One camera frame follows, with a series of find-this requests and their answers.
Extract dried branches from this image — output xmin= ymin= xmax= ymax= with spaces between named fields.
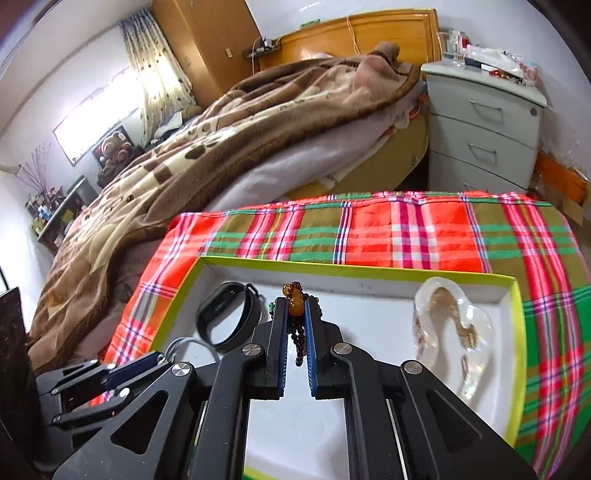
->
xmin=16 ymin=142 xmax=52 ymax=195

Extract clear acrylic organizer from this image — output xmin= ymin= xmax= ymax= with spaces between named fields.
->
xmin=441 ymin=30 xmax=468 ymax=66

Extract power strip with cables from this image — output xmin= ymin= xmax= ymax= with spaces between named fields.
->
xmin=249 ymin=36 xmax=281 ymax=60

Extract black wristband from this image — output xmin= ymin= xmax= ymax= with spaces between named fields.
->
xmin=196 ymin=281 xmax=264 ymax=354

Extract grey drawer nightstand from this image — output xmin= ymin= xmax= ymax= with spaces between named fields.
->
xmin=420 ymin=60 xmax=548 ymax=195

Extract pile of small packets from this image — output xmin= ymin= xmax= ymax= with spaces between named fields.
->
xmin=464 ymin=44 xmax=540 ymax=88

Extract white tray with green rim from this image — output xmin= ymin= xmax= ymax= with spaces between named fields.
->
xmin=150 ymin=256 xmax=528 ymax=480

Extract cluttered shelf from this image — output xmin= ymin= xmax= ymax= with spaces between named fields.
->
xmin=25 ymin=175 xmax=99 ymax=256

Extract dotted curtain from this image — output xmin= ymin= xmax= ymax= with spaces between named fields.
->
xmin=119 ymin=9 xmax=202 ymax=149

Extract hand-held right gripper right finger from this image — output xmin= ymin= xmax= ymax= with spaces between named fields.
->
xmin=302 ymin=298 xmax=539 ymax=480

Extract orange box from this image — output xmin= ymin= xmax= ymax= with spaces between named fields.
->
xmin=534 ymin=151 xmax=590 ymax=219

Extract brown teddy bear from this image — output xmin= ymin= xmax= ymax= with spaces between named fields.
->
xmin=92 ymin=131 xmax=136 ymax=175

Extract orange string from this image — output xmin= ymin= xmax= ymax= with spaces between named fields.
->
xmin=347 ymin=14 xmax=362 ymax=57

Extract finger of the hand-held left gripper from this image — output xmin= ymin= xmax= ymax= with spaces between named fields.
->
xmin=51 ymin=387 xmax=134 ymax=428
xmin=37 ymin=352 xmax=164 ymax=394

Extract clear bag with gold chain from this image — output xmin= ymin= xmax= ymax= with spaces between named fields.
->
xmin=412 ymin=276 xmax=495 ymax=411

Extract window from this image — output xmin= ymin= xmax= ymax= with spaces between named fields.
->
xmin=52 ymin=68 xmax=140 ymax=168

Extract brown amber bead bracelet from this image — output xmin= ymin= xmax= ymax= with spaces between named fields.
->
xmin=270 ymin=281 xmax=320 ymax=366

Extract brown paw print blanket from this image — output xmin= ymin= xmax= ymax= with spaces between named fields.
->
xmin=28 ymin=41 xmax=423 ymax=376

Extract wooden wardrobe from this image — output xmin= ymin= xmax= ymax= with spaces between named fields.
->
xmin=151 ymin=0 xmax=262 ymax=110

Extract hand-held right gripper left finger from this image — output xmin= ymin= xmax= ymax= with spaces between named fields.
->
xmin=52 ymin=298 xmax=290 ymax=480

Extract red green plaid cloth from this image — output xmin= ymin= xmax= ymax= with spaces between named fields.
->
xmin=92 ymin=190 xmax=583 ymax=480

